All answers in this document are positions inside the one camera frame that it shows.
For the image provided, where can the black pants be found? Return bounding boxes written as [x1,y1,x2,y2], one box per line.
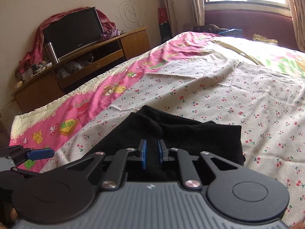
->
[88,106,245,182]

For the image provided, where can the pink cartoon quilt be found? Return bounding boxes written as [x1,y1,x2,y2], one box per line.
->
[10,32,225,172]

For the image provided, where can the wooden TV cabinet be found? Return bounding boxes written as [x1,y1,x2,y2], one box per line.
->
[12,28,150,113]

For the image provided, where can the red cloth behind television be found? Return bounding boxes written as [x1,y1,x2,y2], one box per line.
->
[15,6,120,76]

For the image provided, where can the cherry print bed sheet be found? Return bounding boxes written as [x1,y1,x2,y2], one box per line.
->
[39,37,305,228]

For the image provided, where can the steel thermos flask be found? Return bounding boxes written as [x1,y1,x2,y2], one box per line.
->
[45,42,59,65]

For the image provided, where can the black flat screen television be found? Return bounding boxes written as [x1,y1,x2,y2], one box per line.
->
[43,7,104,59]

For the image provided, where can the red bag by curtain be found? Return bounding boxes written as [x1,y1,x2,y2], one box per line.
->
[158,8,172,43]

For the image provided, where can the blue item near bench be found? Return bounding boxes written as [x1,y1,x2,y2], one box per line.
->
[218,28,243,38]

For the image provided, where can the yellow crumpled item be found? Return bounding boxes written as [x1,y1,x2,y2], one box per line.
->
[253,34,278,45]

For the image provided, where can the maroon padded window bench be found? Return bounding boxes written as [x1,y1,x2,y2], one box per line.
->
[205,10,299,50]

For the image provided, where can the left beige curtain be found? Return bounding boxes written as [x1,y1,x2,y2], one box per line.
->
[163,0,205,36]

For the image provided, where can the beige curtain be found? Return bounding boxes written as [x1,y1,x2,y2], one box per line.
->
[163,0,205,36]
[288,0,304,52]

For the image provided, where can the right beige curtain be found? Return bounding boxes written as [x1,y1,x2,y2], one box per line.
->
[288,0,304,52]

